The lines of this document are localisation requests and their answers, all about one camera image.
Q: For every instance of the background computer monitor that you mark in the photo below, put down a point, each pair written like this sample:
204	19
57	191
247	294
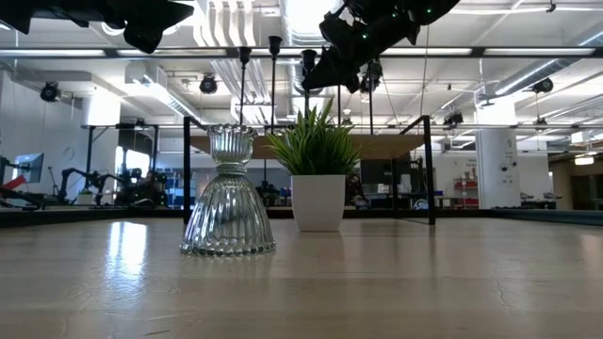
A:
30	167

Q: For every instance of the black ceiling spotlight cluster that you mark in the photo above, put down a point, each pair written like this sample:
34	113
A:
376	75

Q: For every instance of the red object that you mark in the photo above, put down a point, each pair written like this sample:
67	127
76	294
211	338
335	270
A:
14	182

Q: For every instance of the background black robot arm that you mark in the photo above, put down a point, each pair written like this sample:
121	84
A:
70	175
141	188

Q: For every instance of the black desk frame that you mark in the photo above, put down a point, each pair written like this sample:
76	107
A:
88	160

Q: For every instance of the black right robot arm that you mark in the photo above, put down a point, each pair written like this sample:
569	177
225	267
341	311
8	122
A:
438	7

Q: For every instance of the green plant in white pot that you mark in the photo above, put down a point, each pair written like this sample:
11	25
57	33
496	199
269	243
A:
318	202

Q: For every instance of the black aluminium table frame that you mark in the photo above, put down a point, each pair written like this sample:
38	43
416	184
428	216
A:
94	214

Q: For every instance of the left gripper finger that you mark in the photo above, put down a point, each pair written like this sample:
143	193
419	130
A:
174	9

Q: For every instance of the wooden shelf riser black frame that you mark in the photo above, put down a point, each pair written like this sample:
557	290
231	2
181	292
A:
386	146

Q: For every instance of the ribbed clear glass candle holder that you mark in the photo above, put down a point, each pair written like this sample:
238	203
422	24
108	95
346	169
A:
228	212

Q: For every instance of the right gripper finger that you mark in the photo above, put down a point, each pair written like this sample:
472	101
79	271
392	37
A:
353	75
322	73

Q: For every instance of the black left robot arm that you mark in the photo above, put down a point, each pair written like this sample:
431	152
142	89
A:
19	11

